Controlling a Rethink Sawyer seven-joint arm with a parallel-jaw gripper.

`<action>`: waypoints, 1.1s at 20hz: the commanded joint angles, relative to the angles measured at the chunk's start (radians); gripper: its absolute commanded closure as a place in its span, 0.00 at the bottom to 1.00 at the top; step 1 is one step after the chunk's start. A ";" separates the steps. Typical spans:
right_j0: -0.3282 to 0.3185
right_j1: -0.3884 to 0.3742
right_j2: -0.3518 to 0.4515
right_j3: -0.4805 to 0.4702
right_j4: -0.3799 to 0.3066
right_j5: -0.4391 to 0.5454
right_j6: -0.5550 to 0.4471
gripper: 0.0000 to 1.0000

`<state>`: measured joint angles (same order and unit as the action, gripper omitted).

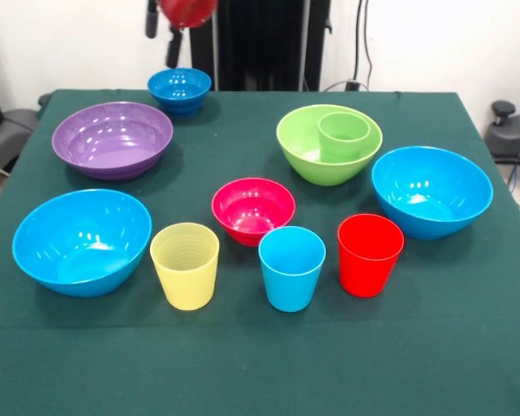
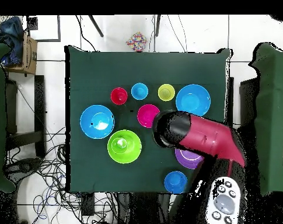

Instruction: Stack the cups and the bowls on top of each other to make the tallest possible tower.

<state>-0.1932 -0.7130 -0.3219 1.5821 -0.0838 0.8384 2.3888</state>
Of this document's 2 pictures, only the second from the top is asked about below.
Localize green bowl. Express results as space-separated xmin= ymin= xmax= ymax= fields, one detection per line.
xmin=107 ymin=129 xmax=142 ymax=165

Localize green cup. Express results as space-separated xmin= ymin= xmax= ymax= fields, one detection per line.
xmin=111 ymin=137 xmax=128 ymax=155

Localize large light blue bowl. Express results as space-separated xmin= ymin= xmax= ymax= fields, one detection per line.
xmin=175 ymin=84 xmax=211 ymax=117
xmin=79 ymin=104 xmax=116 ymax=140

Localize purple bowl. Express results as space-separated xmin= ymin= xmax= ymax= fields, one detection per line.
xmin=174 ymin=148 xmax=205 ymax=170

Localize small dark blue bowl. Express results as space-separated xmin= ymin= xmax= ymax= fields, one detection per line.
xmin=163 ymin=170 xmax=188 ymax=195

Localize pink bowl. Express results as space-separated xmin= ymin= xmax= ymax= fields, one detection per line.
xmin=137 ymin=104 xmax=161 ymax=129

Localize light blue cup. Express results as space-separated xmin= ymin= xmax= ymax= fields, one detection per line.
xmin=131 ymin=82 xmax=149 ymax=101

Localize red cup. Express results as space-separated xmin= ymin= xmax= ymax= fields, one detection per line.
xmin=110 ymin=87 xmax=128 ymax=106

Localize yellow cup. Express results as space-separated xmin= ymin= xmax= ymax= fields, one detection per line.
xmin=158 ymin=83 xmax=176 ymax=102

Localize dark green tablecloth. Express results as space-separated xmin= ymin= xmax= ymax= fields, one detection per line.
xmin=65 ymin=45 xmax=233 ymax=194

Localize colourful patterned box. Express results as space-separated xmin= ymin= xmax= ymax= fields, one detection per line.
xmin=125 ymin=31 xmax=148 ymax=53

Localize black tripod leg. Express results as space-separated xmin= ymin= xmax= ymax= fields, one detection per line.
xmin=155 ymin=15 xmax=162 ymax=37
xmin=88 ymin=15 xmax=104 ymax=38

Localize black stool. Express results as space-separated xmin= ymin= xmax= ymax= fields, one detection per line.
xmin=5 ymin=75 xmax=47 ymax=158
xmin=239 ymin=77 xmax=260 ymax=128

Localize cardboard box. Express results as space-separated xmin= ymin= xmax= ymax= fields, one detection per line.
xmin=5 ymin=34 xmax=39 ymax=75

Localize blue denim cloth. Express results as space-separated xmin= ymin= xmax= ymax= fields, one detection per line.
xmin=0 ymin=16 xmax=25 ymax=67

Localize black cable tangle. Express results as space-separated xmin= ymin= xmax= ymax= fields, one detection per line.
xmin=5 ymin=125 xmax=120 ymax=224

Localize grey pedestal foot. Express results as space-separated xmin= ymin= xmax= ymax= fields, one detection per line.
xmin=4 ymin=157 xmax=42 ymax=179

